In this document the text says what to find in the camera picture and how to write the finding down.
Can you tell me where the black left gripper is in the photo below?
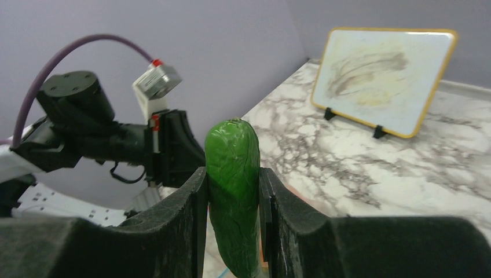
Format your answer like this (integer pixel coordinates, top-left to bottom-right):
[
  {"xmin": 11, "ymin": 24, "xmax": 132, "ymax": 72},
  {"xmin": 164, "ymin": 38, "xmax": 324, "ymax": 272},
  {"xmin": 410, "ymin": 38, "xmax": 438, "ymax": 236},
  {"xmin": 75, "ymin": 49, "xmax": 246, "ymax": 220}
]
[{"xmin": 144, "ymin": 109, "xmax": 205, "ymax": 188}]

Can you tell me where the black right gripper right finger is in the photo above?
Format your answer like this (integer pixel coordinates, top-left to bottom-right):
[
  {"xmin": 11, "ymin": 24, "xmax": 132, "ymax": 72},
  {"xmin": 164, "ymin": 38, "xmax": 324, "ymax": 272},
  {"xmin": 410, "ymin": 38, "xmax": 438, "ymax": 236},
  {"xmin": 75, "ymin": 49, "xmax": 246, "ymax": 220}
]
[{"xmin": 259, "ymin": 168, "xmax": 490, "ymax": 277}]

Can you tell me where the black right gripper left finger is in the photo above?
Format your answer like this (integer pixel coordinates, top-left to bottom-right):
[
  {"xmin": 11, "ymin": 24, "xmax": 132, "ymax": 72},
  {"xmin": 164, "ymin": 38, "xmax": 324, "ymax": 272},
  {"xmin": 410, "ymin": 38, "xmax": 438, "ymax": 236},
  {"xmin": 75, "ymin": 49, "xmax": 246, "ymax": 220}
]
[{"xmin": 1, "ymin": 167, "xmax": 207, "ymax": 277}]

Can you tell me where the green toy vegetable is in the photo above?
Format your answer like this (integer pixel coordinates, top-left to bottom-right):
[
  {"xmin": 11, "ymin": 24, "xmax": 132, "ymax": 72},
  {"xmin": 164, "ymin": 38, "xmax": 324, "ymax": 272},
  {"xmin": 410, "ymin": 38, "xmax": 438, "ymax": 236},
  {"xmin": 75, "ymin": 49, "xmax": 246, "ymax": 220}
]
[{"xmin": 204, "ymin": 118, "xmax": 262, "ymax": 277}]

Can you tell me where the clear blue zip top bag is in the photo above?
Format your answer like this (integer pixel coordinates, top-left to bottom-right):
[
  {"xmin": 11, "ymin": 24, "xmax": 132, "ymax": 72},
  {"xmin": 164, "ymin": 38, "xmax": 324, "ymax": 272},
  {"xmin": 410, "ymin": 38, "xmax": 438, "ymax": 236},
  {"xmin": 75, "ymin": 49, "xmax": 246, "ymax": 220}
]
[{"xmin": 218, "ymin": 267, "xmax": 269, "ymax": 278}]

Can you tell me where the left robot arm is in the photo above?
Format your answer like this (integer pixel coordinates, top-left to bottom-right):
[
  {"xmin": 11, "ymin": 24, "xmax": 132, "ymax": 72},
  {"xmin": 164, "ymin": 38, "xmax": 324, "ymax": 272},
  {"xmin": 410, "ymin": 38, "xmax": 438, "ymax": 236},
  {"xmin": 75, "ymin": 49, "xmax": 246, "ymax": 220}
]
[{"xmin": 1, "ymin": 71, "xmax": 205, "ymax": 226}]

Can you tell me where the yellow framed whiteboard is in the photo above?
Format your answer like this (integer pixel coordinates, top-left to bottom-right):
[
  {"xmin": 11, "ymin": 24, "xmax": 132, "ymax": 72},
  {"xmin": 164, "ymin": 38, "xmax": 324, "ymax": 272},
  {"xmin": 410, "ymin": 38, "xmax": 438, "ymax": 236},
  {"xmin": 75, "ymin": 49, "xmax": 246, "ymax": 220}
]
[{"xmin": 310, "ymin": 27, "xmax": 459, "ymax": 138}]

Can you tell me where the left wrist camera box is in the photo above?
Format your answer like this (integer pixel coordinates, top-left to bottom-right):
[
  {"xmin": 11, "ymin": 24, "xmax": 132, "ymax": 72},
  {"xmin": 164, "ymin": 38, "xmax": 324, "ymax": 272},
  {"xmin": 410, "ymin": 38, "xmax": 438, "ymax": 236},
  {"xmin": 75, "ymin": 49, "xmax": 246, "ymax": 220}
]
[{"xmin": 132, "ymin": 59, "xmax": 182, "ymax": 121}]

